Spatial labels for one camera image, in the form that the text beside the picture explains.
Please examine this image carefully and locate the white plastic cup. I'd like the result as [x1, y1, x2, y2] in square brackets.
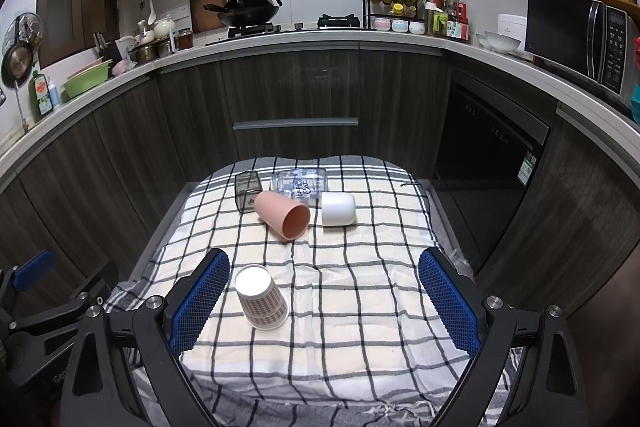
[321, 192, 356, 228]

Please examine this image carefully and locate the dark transparent cup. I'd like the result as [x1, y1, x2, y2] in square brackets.
[234, 170, 262, 213]

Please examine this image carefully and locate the pink plastic cup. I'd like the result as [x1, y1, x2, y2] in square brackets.
[254, 191, 310, 242]

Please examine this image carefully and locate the green basin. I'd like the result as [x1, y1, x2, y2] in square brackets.
[63, 60, 112, 100]

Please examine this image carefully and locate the white bowl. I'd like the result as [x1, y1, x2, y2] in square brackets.
[485, 31, 521, 54]

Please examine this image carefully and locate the hanging frying pan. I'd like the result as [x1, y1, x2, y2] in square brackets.
[1, 12, 43, 90]

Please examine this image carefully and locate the black wok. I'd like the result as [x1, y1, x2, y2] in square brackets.
[203, 0, 282, 28]

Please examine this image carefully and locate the checkered white cloth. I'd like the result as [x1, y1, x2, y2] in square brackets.
[106, 156, 469, 426]

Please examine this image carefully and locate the white teapot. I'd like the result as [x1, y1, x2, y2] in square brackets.
[153, 17, 176, 40]

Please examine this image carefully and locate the houndstooth paper cup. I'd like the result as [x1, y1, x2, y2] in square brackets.
[233, 265, 288, 331]

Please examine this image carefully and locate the clear patterned glass jar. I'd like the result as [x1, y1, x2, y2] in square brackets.
[270, 167, 328, 206]

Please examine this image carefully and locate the green dish soap bottle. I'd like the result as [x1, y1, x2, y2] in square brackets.
[32, 72, 53, 117]

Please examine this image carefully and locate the gas stove burner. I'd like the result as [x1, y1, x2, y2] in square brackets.
[317, 14, 360, 29]

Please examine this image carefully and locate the black microwave oven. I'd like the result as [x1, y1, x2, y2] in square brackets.
[524, 0, 639, 107]

